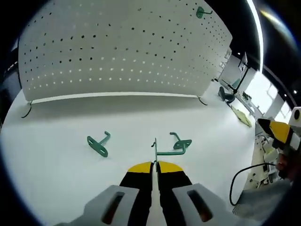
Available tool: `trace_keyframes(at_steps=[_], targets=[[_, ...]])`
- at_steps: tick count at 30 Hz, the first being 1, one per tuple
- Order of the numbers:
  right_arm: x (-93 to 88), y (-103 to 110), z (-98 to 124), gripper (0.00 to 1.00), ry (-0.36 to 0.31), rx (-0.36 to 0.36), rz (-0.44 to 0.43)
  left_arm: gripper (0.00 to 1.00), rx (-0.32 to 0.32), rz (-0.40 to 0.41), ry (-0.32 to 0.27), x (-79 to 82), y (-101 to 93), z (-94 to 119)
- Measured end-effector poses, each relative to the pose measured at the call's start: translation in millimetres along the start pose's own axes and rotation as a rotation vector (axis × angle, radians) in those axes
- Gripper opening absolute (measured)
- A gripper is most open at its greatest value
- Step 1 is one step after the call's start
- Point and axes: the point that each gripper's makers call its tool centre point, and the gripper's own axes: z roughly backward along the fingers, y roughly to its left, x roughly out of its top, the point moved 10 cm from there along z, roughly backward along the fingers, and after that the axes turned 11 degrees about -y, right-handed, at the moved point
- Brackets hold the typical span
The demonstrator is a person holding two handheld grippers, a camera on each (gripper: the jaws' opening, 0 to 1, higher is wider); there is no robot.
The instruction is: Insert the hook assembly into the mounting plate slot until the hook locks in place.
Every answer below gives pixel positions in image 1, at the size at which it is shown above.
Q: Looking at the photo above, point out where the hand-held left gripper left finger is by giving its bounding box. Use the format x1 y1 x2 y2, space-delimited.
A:
67 161 153 226

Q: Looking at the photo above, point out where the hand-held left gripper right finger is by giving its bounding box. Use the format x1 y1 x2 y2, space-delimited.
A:
157 161 236 226

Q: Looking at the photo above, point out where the green hook assembly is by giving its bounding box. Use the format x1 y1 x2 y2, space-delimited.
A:
196 6 214 18
87 130 111 158
151 137 187 166
169 132 192 151

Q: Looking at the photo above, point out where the white perforated mounting plate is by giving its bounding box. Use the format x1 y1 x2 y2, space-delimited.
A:
18 0 234 119

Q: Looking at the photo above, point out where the yellow-green flat cloth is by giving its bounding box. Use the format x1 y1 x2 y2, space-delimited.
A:
231 105 253 128

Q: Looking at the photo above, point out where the dark grey stand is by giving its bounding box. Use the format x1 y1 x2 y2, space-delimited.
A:
218 86 236 105

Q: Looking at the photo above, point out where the black stand with monitor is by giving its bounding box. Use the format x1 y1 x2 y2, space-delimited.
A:
221 52 250 93

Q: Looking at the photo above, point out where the long ceiling light strip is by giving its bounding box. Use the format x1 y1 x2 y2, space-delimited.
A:
248 0 264 73

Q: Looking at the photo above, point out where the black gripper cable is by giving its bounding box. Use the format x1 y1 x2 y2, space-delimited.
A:
230 163 279 207

